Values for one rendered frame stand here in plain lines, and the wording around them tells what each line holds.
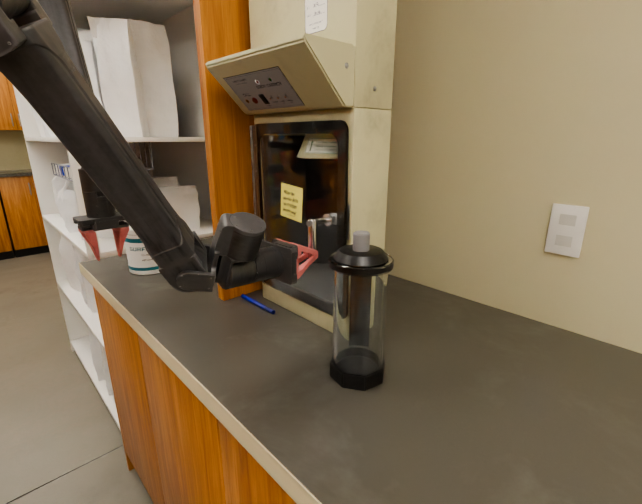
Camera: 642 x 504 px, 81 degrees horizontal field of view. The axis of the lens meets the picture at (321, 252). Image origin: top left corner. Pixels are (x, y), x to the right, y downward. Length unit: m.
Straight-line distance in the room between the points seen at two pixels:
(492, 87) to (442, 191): 0.28
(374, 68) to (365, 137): 0.12
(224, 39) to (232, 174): 0.30
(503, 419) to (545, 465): 0.09
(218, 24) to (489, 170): 0.73
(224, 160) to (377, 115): 0.40
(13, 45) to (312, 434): 0.57
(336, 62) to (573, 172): 0.57
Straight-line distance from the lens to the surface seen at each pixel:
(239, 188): 1.00
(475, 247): 1.09
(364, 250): 0.61
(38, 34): 0.49
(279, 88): 0.77
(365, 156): 0.74
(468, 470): 0.60
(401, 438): 0.62
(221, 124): 0.97
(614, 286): 1.01
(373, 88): 0.76
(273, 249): 0.67
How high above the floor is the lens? 1.36
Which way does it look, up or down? 17 degrees down
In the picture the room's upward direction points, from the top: straight up
